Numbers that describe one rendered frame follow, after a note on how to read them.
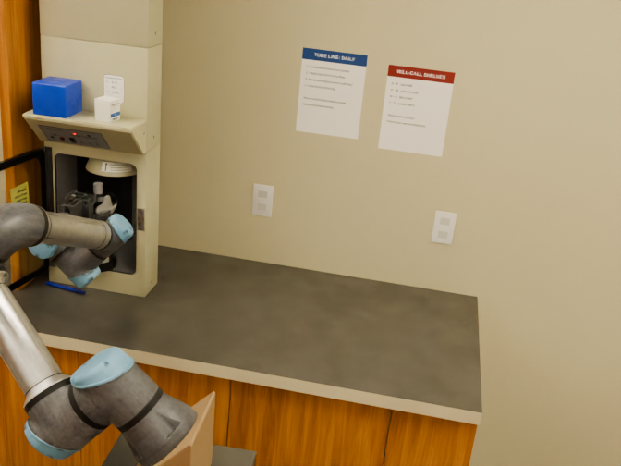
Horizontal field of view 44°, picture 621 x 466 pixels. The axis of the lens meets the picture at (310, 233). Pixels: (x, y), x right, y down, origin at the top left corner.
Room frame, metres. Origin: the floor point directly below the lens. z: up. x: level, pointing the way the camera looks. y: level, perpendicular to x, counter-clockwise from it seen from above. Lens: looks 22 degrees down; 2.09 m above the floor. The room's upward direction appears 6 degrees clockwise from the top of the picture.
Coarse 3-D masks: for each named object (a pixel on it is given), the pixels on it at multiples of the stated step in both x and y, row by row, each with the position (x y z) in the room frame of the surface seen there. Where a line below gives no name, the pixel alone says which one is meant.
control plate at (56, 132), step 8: (40, 128) 2.12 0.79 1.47; (48, 128) 2.11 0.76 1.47; (56, 128) 2.10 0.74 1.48; (48, 136) 2.15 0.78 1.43; (56, 136) 2.14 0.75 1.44; (64, 136) 2.13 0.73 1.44; (72, 136) 2.12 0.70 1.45; (80, 136) 2.11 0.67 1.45; (96, 136) 2.09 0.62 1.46; (80, 144) 2.15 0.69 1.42; (88, 144) 2.14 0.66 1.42; (96, 144) 2.13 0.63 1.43; (104, 144) 2.12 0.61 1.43
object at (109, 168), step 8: (88, 160) 2.26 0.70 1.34; (96, 160) 2.22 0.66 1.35; (104, 160) 2.21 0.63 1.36; (88, 168) 2.22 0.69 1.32; (96, 168) 2.20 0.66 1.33; (104, 168) 2.20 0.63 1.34; (112, 168) 2.20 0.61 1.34; (120, 168) 2.20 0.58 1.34; (128, 168) 2.22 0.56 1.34; (136, 168) 2.24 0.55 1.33; (112, 176) 2.19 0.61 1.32; (120, 176) 2.20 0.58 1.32
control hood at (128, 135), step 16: (32, 112) 2.11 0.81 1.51; (80, 112) 2.16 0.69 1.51; (32, 128) 2.13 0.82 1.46; (64, 128) 2.09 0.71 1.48; (80, 128) 2.08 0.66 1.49; (96, 128) 2.06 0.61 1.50; (112, 128) 2.05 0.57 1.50; (128, 128) 2.05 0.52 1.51; (144, 128) 2.14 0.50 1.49; (112, 144) 2.12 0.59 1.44; (128, 144) 2.10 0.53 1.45; (144, 144) 2.14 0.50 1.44
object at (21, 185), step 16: (32, 160) 2.13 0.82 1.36; (0, 176) 2.00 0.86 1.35; (16, 176) 2.06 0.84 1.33; (32, 176) 2.13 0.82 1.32; (0, 192) 2.00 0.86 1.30; (16, 192) 2.06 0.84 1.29; (32, 192) 2.13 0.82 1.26; (16, 256) 2.04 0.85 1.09; (32, 256) 2.11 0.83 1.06; (16, 272) 2.04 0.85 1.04
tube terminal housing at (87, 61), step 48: (48, 48) 2.20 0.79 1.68; (96, 48) 2.18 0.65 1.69; (144, 48) 2.16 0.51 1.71; (96, 96) 2.18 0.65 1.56; (144, 96) 2.16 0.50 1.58; (48, 144) 2.20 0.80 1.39; (144, 192) 2.16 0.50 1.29; (144, 240) 2.16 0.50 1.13; (96, 288) 2.18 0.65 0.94; (144, 288) 2.16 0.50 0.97
